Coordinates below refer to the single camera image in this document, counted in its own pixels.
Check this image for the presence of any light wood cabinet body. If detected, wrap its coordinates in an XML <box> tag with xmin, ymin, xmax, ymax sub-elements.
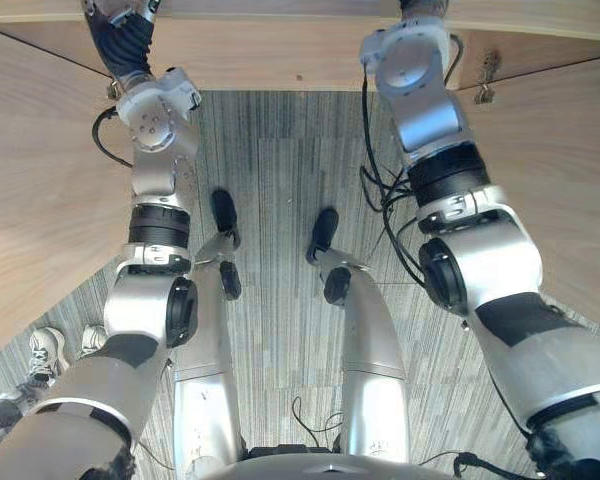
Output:
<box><xmin>0</xmin><ymin>0</ymin><xmax>600</xmax><ymax>94</ymax></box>

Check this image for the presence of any dark left robot foot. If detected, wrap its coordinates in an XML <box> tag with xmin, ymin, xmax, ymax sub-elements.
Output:
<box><xmin>210</xmin><ymin>188</ymin><xmax>242</xmax><ymax>250</ymax></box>

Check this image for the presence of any silver robot torso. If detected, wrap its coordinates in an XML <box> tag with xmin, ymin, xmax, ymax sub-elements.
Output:
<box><xmin>194</xmin><ymin>442</ymin><xmax>464</xmax><ymax>480</ymax></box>

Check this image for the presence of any dark robot foot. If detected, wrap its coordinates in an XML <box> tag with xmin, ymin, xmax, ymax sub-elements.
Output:
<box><xmin>306</xmin><ymin>208</ymin><xmax>341</xmax><ymax>253</ymax></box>
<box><xmin>210</xmin><ymin>188</ymin><xmax>242</xmax><ymax>250</ymax></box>

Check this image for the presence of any left robot hand black cloth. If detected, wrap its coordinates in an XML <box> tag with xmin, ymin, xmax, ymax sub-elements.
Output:
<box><xmin>81</xmin><ymin>0</ymin><xmax>160</xmax><ymax>84</ymax></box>

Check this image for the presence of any light wood cabinet door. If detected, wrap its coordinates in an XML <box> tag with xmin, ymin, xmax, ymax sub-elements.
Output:
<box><xmin>0</xmin><ymin>24</ymin><xmax>137</xmax><ymax>351</ymax></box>
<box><xmin>454</xmin><ymin>54</ymin><xmax>600</xmax><ymax>349</ymax></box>

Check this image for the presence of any dark right robot foot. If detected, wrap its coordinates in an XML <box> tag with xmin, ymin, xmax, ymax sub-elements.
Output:
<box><xmin>306</xmin><ymin>208</ymin><xmax>341</xmax><ymax>253</ymax></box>

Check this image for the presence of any right robot hand black cloth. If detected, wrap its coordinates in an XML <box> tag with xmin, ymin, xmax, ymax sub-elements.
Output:
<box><xmin>397</xmin><ymin>0</ymin><xmax>450</xmax><ymax>24</ymax></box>

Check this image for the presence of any silver robot leg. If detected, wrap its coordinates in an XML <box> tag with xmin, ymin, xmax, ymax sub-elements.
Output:
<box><xmin>307</xmin><ymin>244</ymin><xmax>411</xmax><ymax>466</ymax></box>
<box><xmin>172</xmin><ymin>233</ymin><xmax>247</xmax><ymax>480</ymax></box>

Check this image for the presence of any thin black torso cable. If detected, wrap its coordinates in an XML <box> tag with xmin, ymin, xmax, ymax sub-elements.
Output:
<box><xmin>290</xmin><ymin>396</ymin><xmax>345</xmax><ymax>450</ymax></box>

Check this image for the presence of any person's white sneaker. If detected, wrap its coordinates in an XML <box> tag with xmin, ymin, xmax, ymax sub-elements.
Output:
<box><xmin>28</xmin><ymin>326</ymin><xmax>67</xmax><ymax>387</ymax></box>
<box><xmin>78</xmin><ymin>324</ymin><xmax>110</xmax><ymax>359</ymax></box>

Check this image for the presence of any person's leg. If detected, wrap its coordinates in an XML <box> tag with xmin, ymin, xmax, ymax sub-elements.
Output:
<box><xmin>0</xmin><ymin>378</ymin><xmax>49</xmax><ymax>454</ymax></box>

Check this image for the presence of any silver right robot leg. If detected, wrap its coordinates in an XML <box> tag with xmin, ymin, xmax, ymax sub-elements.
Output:
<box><xmin>307</xmin><ymin>244</ymin><xmax>411</xmax><ymax>466</ymax></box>

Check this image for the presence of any silver left robot leg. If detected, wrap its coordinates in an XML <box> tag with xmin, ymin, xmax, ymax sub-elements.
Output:
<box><xmin>172</xmin><ymin>233</ymin><xmax>247</xmax><ymax>480</ymax></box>

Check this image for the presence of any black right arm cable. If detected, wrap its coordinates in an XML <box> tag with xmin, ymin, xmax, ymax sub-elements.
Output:
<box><xmin>358</xmin><ymin>34</ymin><xmax>465</xmax><ymax>292</ymax></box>

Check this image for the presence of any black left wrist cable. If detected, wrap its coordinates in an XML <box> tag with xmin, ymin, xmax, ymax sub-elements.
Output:
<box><xmin>91</xmin><ymin>106</ymin><xmax>134</xmax><ymax>168</ymax></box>

